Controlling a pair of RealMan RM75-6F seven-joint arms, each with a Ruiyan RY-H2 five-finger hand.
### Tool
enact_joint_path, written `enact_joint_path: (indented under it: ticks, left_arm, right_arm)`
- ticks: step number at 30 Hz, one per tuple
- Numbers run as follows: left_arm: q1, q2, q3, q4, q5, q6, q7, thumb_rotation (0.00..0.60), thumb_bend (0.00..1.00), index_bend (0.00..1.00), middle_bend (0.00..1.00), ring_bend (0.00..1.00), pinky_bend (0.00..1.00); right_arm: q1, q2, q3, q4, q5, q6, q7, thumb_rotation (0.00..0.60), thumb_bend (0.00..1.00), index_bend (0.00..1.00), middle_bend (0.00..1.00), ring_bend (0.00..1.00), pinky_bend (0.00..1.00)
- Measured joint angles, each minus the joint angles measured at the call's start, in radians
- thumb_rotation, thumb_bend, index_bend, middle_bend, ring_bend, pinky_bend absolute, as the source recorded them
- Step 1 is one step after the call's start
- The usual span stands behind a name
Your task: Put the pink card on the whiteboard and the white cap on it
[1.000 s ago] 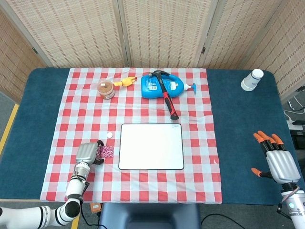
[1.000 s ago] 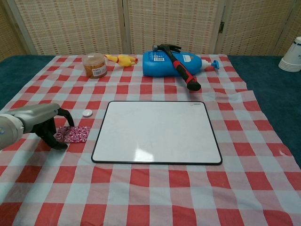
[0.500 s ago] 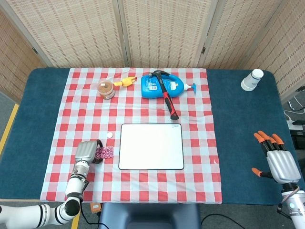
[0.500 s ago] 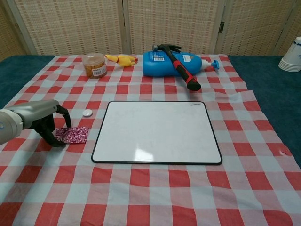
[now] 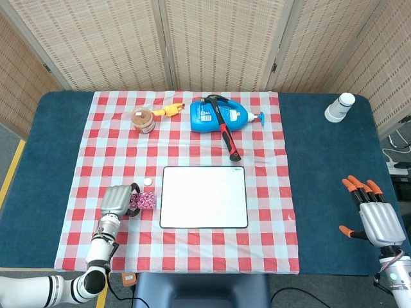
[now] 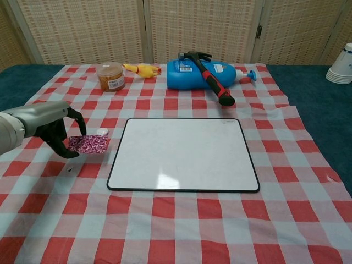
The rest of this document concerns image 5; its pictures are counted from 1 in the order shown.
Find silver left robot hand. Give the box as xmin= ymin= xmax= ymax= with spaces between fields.
xmin=100 ymin=182 xmax=141 ymax=218

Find silver right robot hand orange fingertips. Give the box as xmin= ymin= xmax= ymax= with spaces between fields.
xmin=339 ymin=175 xmax=407 ymax=248

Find pink patterned small object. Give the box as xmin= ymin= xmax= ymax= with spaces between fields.
xmin=130 ymin=191 xmax=157 ymax=210

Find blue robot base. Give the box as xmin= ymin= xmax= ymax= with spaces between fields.
xmin=133 ymin=272 xmax=271 ymax=308

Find red white checkered tablecloth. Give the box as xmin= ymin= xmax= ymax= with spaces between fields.
xmin=53 ymin=90 xmax=301 ymax=275

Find white power strip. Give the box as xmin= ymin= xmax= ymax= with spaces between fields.
xmin=387 ymin=161 xmax=411 ymax=176

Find clear jar brown contents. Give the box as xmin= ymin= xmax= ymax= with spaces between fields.
xmin=130 ymin=108 xmax=156 ymax=135

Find dark teal table cover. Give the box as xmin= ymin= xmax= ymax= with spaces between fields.
xmin=0 ymin=90 xmax=411 ymax=277

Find yellow rubber chicken toy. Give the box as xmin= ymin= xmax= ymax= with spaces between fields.
xmin=151 ymin=102 xmax=186 ymax=118

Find blue detergent pump bottle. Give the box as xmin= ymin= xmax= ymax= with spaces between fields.
xmin=189 ymin=99 xmax=266 ymax=133

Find white plastic cup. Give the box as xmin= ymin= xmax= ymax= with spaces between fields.
xmin=324 ymin=92 xmax=356 ymax=123

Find woven folding screen panel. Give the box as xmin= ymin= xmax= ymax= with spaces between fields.
xmin=0 ymin=0 xmax=176 ymax=92
xmin=157 ymin=0 xmax=295 ymax=92
xmin=266 ymin=0 xmax=391 ymax=94
xmin=0 ymin=12 xmax=62 ymax=139
xmin=324 ymin=0 xmax=411 ymax=139

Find white power cable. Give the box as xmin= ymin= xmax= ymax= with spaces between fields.
xmin=381 ymin=146 xmax=406 ymax=163

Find chrome metal chair frame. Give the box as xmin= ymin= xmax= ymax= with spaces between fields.
xmin=387 ymin=117 xmax=411 ymax=150

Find white board black frame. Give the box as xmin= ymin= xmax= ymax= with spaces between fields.
xmin=159 ymin=166 xmax=249 ymax=229

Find black floor cable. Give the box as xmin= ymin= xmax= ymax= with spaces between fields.
xmin=270 ymin=286 xmax=326 ymax=308
xmin=107 ymin=272 xmax=137 ymax=302

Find red black handled claw hammer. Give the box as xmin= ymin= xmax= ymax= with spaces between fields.
xmin=200 ymin=94 xmax=241 ymax=164

